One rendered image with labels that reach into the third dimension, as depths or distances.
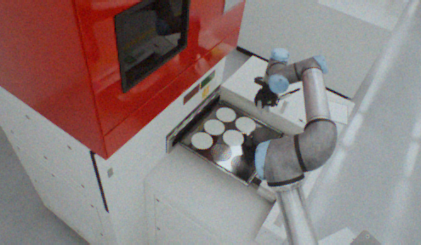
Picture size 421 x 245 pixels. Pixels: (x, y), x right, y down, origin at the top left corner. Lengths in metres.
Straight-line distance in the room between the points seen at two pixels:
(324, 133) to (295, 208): 0.24
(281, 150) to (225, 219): 0.53
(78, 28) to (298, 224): 0.78
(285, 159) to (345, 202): 1.76
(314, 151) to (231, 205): 0.59
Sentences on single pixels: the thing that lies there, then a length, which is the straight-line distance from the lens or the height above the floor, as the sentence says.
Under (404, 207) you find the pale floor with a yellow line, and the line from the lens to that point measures 2.93.
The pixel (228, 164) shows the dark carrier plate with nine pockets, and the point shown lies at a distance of 1.46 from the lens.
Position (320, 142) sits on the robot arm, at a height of 1.40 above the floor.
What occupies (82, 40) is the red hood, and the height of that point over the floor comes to 1.66.
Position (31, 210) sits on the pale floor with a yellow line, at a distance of 2.50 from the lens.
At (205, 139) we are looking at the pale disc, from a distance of 1.53.
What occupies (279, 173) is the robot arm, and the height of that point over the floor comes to 1.30.
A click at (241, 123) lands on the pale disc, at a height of 0.90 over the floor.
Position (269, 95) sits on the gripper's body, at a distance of 1.45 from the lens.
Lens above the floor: 2.08
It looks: 48 degrees down
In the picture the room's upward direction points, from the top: 8 degrees clockwise
